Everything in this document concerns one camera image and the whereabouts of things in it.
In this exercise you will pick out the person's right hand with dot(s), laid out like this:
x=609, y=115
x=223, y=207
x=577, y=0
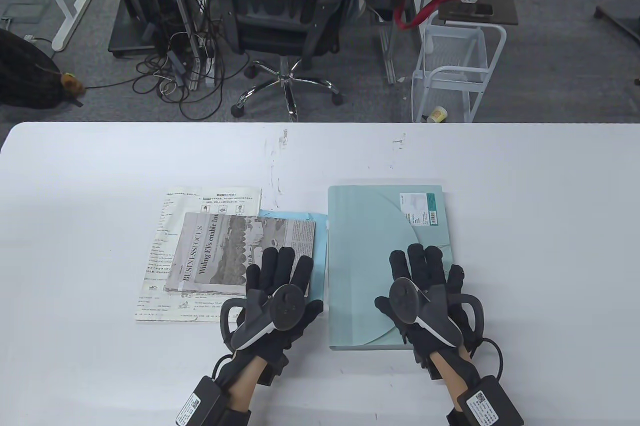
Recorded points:
x=425, y=271

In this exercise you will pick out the person's left hand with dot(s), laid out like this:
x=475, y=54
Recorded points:
x=277, y=276

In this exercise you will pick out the blue paper document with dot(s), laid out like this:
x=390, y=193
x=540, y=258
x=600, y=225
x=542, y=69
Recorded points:
x=320, y=256

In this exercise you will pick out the newspaper document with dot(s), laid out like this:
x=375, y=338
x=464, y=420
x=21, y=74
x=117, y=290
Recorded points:
x=220, y=251

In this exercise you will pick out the printed worksheet document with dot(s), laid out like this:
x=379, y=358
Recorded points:
x=160, y=266

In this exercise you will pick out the person's right forearm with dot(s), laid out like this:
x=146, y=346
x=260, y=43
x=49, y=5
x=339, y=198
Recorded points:
x=450, y=371

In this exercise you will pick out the black and white controller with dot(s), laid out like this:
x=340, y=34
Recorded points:
x=287, y=308
x=405, y=301

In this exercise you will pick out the black labelled wrist box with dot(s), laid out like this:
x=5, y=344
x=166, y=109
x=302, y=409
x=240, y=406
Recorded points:
x=487, y=403
x=202, y=403

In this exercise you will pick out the yellow paper cup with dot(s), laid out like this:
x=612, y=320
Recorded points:
x=439, y=115

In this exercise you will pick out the black smartphone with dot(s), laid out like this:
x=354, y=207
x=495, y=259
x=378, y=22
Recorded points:
x=470, y=9

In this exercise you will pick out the brown plush toy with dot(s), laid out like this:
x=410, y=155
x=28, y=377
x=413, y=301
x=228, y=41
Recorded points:
x=72, y=84

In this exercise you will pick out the black stand base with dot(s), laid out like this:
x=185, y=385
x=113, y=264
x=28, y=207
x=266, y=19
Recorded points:
x=620, y=21

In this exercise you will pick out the black backpack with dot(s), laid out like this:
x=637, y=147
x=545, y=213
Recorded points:
x=25, y=76

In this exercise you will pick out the grey floor hatch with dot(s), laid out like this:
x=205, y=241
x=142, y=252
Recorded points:
x=22, y=13

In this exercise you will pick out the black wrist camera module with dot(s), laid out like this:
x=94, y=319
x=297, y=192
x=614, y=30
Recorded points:
x=432, y=371
x=272, y=373

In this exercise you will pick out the aluminium frame foot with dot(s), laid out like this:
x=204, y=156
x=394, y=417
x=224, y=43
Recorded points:
x=389, y=61

